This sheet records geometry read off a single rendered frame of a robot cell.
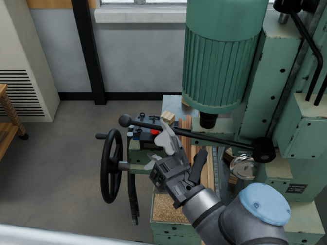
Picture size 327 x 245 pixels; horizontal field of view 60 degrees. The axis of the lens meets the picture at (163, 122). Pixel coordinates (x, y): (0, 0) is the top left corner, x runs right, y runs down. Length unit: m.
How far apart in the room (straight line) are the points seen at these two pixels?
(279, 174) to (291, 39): 0.36
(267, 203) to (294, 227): 0.54
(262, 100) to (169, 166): 0.30
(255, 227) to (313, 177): 0.51
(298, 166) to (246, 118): 0.24
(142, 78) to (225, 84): 1.81
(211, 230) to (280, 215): 0.16
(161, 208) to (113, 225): 1.04
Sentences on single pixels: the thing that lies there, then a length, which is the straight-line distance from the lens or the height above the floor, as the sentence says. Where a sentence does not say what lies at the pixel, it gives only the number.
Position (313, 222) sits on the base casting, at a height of 0.80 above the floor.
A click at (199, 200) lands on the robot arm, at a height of 1.15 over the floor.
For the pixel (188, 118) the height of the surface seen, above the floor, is 0.95.
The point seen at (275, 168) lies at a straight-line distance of 0.85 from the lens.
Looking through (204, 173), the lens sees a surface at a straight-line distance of 0.96.
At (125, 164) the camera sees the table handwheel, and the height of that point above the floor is 0.83.
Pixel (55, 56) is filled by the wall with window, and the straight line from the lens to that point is 2.50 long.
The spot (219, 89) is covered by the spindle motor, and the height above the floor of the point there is 1.28.
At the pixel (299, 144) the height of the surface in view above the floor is 1.21.
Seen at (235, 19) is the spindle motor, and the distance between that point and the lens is 0.62.
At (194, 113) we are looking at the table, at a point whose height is 0.90.
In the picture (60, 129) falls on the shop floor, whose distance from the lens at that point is 2.50.
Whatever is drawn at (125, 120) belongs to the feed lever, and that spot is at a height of 1.22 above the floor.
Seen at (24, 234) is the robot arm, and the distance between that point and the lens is 0.44.
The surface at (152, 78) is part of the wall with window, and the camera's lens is 2.47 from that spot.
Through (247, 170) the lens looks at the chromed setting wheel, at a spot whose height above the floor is 1.02.
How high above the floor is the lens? 1.72
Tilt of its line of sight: 46 degrees down
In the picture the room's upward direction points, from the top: straight up
